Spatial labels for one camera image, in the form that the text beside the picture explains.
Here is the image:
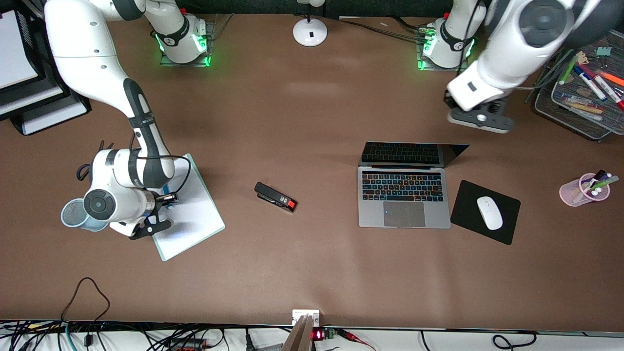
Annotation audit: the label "silver laptop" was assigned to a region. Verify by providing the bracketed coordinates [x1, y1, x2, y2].
[357, 141, 470, 230]

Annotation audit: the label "green marker white tip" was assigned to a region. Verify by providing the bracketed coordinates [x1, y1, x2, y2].
[559, 51, 583, 85]

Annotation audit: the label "white marker red cap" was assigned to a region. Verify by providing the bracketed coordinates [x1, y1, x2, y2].
[593, 74, 624, 110]

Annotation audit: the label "orange marker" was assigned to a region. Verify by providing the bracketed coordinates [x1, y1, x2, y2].
[597, 70, 624, 88]

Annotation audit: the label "black purple marker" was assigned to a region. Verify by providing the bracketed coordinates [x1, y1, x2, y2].
[584, 169, 607, 192]

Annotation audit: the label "white paper sheet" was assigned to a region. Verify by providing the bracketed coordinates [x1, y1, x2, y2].
[146, 156, 225, 260]

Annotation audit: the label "mint green clipboard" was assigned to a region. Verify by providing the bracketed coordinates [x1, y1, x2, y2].
[146, 153, 226, 262]

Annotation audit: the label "black blue scissors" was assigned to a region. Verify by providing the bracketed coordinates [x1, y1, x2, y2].
[76, 140, 115, 182]

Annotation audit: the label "light blue mesh cup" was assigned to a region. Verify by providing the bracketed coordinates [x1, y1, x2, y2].
[60, 198, 111, 233]

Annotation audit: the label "black stapler red end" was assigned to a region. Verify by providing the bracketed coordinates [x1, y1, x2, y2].
[254, 181, 298, 214]

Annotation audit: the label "black mouse pad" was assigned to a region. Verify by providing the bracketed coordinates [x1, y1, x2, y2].
[450, 179, 521, 246]

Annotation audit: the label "white computer mouse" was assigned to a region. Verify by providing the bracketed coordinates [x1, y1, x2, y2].
[476, 196, 504, 231]

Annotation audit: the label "blue white pen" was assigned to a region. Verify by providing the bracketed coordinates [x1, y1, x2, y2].
[556, 92, 593, 104]

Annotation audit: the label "white paper stack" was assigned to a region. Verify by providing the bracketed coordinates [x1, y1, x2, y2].
[0, 11, 39, 90]
[22, 97, 89, 135]
[0, 73, 65, 117]

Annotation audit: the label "yellow orange pencil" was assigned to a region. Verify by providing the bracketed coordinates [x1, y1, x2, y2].
[565, 101, 605, 115]

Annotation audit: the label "pink translucent pen cup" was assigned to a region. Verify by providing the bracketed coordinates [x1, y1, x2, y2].
[559, 173, 611, 208]

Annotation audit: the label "white round lamp base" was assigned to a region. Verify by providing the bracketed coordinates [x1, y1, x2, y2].
[292, 0, 328, 48]

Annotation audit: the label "black stacked letter tray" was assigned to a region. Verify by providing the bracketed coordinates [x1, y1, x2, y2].
[0, 0, 92, 136]

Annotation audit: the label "green highlighter pen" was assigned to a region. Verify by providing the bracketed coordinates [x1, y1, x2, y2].
[591, 175, 620, 192]

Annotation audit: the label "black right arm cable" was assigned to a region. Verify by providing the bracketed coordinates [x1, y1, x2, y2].
[128, 134, 192, 195]

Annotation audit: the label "black wire mesh organizer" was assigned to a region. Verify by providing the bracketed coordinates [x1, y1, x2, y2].
[526, 29, 624, 142]

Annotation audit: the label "braided brown cable loop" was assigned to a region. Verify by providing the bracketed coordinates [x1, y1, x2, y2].
[61, 277, 111, 322]

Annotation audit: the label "black table cable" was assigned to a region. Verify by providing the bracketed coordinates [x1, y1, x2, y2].
[338, 16, 429, 42]

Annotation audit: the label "white mounting bracket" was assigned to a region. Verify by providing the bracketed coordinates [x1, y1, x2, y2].
[292, 309, 321, 326]

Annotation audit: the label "grey camera mount beam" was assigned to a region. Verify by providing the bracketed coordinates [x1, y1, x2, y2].
[282, 313, 315, 351]

